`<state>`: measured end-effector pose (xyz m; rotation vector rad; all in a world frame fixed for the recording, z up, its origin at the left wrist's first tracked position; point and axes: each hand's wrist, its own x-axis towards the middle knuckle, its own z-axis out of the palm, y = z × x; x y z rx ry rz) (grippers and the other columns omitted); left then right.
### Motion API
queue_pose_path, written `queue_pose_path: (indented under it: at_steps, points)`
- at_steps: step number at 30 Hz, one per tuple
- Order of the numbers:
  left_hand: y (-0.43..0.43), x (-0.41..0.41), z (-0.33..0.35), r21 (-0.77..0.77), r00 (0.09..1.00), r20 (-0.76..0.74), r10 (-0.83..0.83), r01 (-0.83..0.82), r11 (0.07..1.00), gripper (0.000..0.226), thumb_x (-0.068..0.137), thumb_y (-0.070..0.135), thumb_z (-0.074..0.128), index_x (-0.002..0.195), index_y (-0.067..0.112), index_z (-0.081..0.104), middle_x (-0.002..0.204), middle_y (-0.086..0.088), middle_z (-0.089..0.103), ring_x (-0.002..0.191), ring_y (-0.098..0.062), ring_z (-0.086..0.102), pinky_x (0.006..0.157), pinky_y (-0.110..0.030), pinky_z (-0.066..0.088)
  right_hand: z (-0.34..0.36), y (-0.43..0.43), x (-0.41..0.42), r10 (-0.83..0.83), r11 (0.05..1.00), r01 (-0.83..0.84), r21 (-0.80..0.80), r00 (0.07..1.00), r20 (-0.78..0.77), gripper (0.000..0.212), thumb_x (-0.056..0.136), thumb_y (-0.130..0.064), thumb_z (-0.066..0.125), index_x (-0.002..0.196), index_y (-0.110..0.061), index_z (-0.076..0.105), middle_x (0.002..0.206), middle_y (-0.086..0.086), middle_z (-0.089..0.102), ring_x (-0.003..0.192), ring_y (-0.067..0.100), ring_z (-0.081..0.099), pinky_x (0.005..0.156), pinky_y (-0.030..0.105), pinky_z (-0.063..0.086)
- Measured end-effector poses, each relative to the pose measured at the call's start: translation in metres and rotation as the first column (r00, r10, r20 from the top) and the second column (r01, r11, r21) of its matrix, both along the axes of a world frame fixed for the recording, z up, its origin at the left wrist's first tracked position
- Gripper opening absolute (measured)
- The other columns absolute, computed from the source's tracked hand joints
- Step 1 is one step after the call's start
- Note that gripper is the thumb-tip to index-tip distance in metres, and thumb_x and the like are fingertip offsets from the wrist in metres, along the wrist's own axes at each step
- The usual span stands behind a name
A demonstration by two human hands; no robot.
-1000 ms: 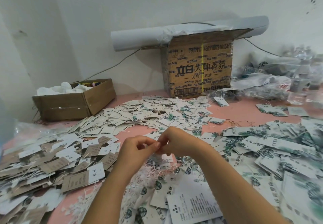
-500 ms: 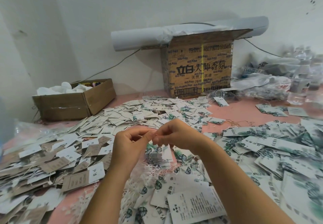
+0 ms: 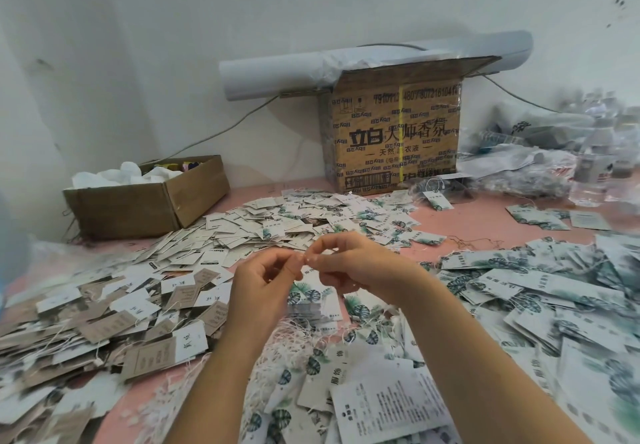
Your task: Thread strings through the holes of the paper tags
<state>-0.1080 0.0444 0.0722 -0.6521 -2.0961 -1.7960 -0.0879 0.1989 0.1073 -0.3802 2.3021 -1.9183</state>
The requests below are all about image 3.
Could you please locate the pile of white strings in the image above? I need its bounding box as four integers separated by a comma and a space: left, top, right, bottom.
130, 329, 336, 444

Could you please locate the black cable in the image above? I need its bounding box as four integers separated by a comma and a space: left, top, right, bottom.
155, 97, 281, 164

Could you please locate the small open cardboard box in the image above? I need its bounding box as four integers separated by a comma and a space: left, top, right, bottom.
63, 155, 231, 241

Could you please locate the white roll in plastic wrap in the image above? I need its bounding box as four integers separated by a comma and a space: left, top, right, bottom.
220, 29, 534, 102

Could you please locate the person's left hand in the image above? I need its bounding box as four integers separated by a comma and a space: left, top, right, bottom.
222, 247, 307, 355

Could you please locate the person's right hand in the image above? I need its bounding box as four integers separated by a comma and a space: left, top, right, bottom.
305, 231, 436, 310

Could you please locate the white crumpled material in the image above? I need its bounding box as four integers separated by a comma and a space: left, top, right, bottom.
70, 161, 185, 190

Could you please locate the pile of green leaf tags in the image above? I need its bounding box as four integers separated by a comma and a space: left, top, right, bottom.
240, 233, 640, 444

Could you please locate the clear plastic bag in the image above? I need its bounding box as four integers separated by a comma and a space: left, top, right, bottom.
25, 239, 106, 282

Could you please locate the pile of brown white tags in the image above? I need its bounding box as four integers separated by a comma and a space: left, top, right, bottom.
0, 257, 233, 444

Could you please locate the person's right forearm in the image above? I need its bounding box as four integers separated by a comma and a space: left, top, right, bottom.
395, 289, 591, 444

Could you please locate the person's left forearm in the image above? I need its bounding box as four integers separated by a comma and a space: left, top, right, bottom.
163, 339, 269, 444

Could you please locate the heap of clear plastic bags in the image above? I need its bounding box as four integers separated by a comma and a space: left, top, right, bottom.
458, 89, 640, 210

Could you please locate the heap of small tags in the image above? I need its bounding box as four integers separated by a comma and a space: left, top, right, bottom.
132, 189, 448, 260

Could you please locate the large printed cardboard box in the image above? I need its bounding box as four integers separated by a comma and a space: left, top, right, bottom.
318, 55, 501, 196

